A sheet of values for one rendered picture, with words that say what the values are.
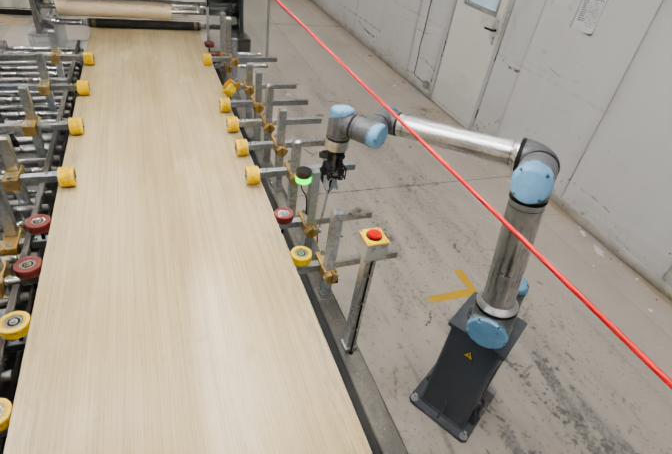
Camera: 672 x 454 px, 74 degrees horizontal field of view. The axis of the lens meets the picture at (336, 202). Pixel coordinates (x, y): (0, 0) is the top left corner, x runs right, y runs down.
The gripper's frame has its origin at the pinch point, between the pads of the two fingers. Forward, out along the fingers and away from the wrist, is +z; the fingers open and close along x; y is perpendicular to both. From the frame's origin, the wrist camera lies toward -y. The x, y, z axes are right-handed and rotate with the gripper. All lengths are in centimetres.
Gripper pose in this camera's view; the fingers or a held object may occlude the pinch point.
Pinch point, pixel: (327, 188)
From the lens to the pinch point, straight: 183.3
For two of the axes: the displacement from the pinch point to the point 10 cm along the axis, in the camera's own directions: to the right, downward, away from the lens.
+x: 9.3, -1.0, 3.6
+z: -1.3, 8.1, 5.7
